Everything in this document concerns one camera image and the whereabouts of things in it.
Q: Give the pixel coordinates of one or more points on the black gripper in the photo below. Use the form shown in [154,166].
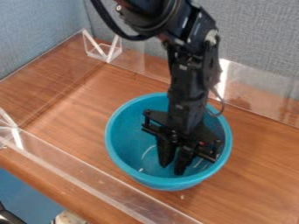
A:
[183,136]

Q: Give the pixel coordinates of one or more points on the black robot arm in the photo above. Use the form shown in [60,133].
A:
[188,33]

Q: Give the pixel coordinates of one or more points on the blue plastic bowl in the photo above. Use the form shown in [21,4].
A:
[154,155]

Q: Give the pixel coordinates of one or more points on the clear acrylic back barrier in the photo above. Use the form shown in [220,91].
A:
[258,91]

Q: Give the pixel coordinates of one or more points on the clear acrylic barrier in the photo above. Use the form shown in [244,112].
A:
[258,91]
[88,191]

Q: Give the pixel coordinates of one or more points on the clear acrylic front barrier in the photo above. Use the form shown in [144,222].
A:
[88,191]

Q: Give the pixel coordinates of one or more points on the clear acrylic corner bracket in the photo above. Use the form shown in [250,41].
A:
[104,52]

